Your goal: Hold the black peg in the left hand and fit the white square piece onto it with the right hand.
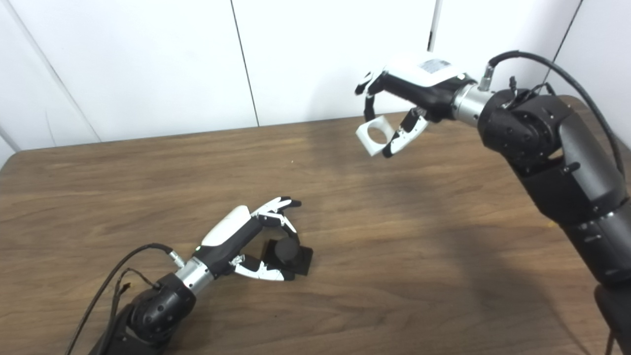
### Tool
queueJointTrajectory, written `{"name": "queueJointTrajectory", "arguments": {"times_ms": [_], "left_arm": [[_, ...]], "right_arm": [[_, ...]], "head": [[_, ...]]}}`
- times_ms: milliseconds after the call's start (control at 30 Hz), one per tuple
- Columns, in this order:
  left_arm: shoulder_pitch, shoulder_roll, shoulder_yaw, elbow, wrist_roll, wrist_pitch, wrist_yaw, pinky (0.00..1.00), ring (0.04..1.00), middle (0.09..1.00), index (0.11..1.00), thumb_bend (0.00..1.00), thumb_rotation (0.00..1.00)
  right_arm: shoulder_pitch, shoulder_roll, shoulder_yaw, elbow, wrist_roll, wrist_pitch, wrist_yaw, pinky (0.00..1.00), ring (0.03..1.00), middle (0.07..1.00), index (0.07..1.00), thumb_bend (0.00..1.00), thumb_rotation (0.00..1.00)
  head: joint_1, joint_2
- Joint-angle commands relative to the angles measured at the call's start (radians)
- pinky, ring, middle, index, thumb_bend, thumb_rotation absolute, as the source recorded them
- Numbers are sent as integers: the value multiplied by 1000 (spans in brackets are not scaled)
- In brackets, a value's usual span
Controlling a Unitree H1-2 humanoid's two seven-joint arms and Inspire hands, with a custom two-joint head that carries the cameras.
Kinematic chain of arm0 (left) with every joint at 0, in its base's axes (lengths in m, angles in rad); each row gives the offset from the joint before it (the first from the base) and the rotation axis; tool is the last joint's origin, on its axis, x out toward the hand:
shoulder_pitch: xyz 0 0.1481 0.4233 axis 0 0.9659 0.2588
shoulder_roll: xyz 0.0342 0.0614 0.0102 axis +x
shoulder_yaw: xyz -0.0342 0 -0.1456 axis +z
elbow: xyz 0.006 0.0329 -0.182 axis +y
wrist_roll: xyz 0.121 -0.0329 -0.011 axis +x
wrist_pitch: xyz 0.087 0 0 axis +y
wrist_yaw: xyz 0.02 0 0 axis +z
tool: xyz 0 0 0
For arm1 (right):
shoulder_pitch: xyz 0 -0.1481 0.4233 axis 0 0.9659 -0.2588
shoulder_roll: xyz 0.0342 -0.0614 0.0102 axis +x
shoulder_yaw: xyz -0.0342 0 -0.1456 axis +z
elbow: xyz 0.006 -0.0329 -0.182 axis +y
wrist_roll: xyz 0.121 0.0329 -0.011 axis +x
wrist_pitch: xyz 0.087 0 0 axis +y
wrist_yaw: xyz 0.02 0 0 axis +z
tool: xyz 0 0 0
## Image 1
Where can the black peg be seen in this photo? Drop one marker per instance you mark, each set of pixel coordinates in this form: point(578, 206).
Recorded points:
point(288, 251)

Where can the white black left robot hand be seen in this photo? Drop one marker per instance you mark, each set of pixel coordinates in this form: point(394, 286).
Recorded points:
point(227, 241)

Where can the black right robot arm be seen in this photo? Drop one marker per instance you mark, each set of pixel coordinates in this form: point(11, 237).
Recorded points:
point(557, 162)

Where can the white square piece with hole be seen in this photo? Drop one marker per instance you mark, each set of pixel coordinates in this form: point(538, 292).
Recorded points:
point(367, 140)

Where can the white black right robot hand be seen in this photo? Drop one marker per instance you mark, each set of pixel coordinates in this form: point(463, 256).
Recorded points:
point(424, 84)

